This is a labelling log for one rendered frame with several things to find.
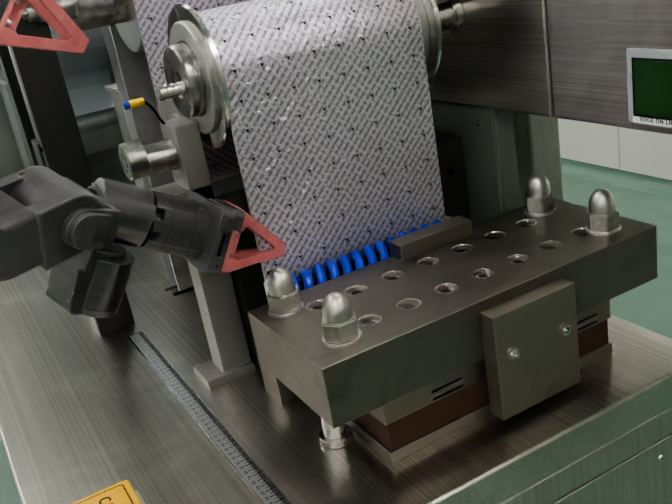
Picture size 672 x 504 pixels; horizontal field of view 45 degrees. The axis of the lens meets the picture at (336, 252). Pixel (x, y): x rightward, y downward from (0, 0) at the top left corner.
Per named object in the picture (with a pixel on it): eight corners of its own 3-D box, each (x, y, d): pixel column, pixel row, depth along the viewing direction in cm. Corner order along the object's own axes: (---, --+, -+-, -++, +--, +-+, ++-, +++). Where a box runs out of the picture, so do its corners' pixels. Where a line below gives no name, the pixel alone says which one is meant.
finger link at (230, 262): (284, 286, 84) (201, 270, 79) (256, 268, 90) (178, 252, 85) (302, 224, 84) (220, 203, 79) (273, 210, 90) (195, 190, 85)
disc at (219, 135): (182, 127, 93) (157, -6, 85) (186, 126, 93) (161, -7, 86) (235, 166, 81) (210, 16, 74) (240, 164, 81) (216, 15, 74)
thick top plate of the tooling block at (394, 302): (259, 362, 84) (246, 310, 81) (551, 242, 100) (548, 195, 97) (333, 429, 70) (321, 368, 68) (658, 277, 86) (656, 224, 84)
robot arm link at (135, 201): (97, 185, 72) (86, 166, 76) (75, 256, 73) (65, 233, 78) (170, 203, 75) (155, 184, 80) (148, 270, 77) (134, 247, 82)
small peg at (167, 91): (153, 85, 80) (158, 88, 79) (180, 79, 81) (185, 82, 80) (156, 99, 81) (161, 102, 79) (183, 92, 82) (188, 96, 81)
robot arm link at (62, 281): (77, 213, 66) (15, 172, 70) (39, 337, 69) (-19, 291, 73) (178, 216, 76) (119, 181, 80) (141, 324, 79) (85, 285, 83)
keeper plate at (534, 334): (490, 412, 79) (478, 312, 75) (567, 374, 83) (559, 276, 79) (507, 423, 77) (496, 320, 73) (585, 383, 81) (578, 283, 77)
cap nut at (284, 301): (262, 310, 81) (253, 269, 79) (294, 298, 82) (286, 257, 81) (277, 322, 78) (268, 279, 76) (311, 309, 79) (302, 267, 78)
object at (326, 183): (269, 301, 87) (232, 134, 80) (445, 234, 97) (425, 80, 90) (270, 303, 87) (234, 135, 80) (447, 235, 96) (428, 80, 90)
